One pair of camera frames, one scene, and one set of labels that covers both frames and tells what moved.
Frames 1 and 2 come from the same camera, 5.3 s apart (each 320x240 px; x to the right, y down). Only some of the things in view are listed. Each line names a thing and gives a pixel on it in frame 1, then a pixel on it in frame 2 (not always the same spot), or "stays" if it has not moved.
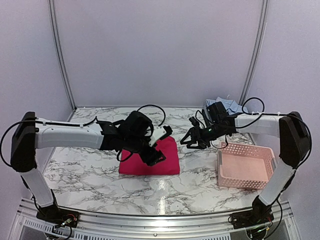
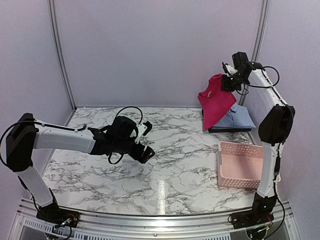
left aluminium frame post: (62, 53) stays
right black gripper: (193, 131) to (225, 86)
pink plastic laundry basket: (245, 166) stays
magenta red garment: (132, 163) to (216, 102)
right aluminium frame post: (263, 16) stays
